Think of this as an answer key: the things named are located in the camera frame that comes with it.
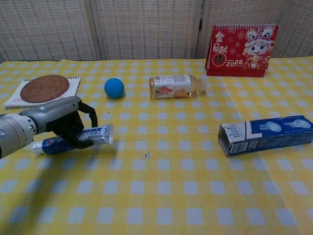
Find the yellow and white checked tablecloth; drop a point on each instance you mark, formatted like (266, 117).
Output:
(156, 191)

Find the blue ball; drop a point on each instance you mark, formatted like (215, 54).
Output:
(114, 88)

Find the red desk calendar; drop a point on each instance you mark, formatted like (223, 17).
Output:
(239, 51)

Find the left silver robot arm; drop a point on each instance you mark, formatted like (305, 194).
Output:
(14, 133)

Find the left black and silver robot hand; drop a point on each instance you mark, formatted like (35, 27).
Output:
(58, 115)

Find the clear bottle with yellow drink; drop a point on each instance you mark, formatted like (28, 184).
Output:
(173, 86)

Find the beige woven folding screen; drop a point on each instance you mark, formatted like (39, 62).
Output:
(146, 29)

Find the blue and white toothpaste box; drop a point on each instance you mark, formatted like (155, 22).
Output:
(264, 135)

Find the white spiral notebook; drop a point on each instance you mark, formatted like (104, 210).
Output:
(73, 85)

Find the blue and white toothpaste tube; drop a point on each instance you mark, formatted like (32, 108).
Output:
(102, 134)

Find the round brown woven coaster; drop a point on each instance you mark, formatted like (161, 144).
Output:
(45, 88)

